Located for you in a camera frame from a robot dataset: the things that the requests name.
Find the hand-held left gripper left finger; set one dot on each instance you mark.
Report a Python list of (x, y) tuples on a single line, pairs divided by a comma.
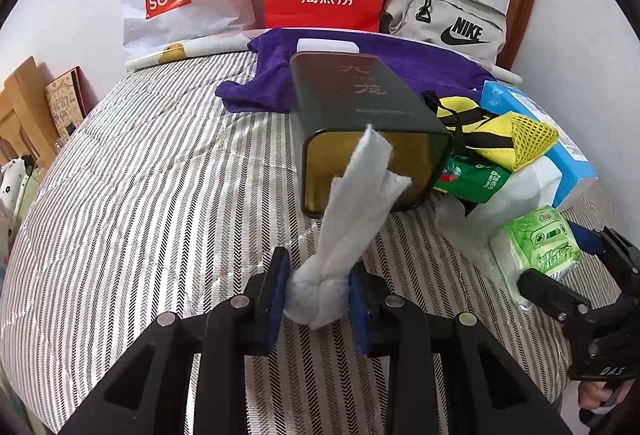
[(277, 315)]

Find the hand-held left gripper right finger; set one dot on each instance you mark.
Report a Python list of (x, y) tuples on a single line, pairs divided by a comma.
[(359, 320)]

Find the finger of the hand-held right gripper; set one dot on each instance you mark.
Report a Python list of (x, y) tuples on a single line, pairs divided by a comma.
[(612, 250), (550, 295)]

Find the green tissue pack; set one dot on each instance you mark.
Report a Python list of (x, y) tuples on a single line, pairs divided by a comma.
[(540, 240)]

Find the white fleece cloth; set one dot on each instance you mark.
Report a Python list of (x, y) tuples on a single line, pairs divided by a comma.
[(350, 215)]

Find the green snack packet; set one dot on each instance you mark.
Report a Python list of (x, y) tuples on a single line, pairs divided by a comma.
[(475, 180)]

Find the yellow mesh pouch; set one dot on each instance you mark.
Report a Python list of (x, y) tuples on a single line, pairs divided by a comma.
[(520, 135)]

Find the dark rectangular tin box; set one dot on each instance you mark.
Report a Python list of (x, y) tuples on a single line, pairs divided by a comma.
[(360, 100)]

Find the person's right hand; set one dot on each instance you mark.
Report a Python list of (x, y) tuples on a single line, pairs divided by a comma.
[(595, 400)]

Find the blue tissue pack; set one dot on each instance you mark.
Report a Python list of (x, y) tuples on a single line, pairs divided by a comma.
[(570, 155)]

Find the white garment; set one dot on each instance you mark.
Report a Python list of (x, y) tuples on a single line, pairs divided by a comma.
[(525, 190)]

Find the striped bed blanket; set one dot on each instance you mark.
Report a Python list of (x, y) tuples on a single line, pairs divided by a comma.
[(150, 215)]

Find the purple towel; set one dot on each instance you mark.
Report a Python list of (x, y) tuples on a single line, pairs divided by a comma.
[(270, 80)]

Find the white tin lid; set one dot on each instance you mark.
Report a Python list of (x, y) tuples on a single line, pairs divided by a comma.
[(325, 46)]

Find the white duck print sheet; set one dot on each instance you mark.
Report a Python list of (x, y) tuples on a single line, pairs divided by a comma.
[(190, 50)]

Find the grey waist bag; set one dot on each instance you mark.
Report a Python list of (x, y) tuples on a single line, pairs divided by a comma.
[(440, 15)]

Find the white spotted cloth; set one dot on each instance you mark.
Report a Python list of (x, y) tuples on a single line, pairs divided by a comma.
[(12, 185)]

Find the printed cardboard box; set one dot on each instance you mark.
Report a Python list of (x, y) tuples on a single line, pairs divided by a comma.
[(65, 105)]

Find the wooden cabinet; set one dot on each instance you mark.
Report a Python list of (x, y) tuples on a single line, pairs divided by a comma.
[(20, 105)]

